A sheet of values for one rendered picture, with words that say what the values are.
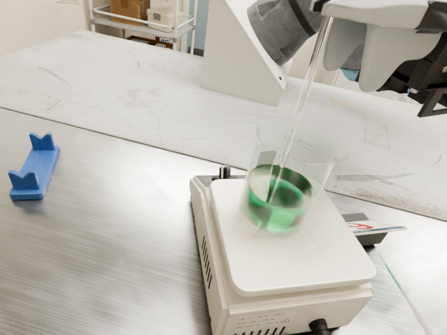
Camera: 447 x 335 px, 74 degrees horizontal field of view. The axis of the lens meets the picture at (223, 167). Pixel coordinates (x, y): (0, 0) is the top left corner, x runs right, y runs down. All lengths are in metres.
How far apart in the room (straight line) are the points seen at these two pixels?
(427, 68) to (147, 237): 0.30
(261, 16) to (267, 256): 0.56
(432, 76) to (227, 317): 0.23
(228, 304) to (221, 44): 0.53
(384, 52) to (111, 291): 0.29
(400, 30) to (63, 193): 0.37
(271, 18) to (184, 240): 0.50
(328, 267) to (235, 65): 0.50
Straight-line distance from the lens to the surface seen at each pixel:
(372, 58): 0.22
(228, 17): 0.65
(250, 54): 0.66
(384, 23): 0.21
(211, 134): 0.53
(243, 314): 0.24
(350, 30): 0.25
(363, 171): 0.56
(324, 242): 0.27
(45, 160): 0.46
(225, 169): 0.34
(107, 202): 0.39
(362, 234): 0.39
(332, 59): 0.25
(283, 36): 0.70
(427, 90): 0.28
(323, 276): 0.25
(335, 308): 0.28
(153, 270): 0.33
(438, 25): 0.23
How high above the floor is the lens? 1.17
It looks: 37 degrees down
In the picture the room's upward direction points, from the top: 11 degrees clockwise
